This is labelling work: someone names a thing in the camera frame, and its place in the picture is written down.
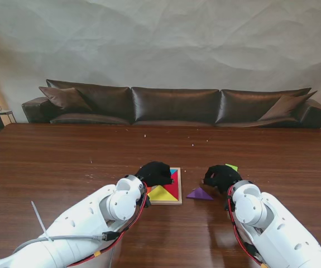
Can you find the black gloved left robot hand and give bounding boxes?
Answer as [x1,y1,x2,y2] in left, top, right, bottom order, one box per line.
[135,161,175,187]

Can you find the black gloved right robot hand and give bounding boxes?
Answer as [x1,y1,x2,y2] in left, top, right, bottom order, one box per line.
[202,165,243,197]

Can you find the large yellow tangram triangle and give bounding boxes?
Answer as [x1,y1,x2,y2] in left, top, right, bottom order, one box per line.
[147,185,177,202]

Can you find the large red tangram triangle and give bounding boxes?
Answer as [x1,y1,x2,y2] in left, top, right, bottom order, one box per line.
[164,171,179,200]

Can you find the purple tangram triangle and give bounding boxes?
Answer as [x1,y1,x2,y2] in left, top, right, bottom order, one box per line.
[186,186,214,202]

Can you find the square wooden tangram tray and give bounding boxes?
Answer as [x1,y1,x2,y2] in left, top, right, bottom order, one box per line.
[146,166,183,207]

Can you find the dark brown leather sofa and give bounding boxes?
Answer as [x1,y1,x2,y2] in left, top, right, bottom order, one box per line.
[21,79,321,130]

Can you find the brown sofa cushion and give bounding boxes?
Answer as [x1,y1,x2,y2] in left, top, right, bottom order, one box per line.
[257,90,318,121]
[39,86,94,114]

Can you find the small side table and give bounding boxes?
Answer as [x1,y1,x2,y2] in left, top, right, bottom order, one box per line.
[0,104,18,125]

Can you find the red left arm cable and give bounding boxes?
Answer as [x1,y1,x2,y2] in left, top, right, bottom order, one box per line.
[68,180,148,267]

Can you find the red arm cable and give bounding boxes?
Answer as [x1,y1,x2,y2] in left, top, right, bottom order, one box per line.
[68,180,148,267]
[226,186,269,268]

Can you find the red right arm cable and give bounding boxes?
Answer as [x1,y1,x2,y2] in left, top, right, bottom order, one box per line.
[226,186,269,268]

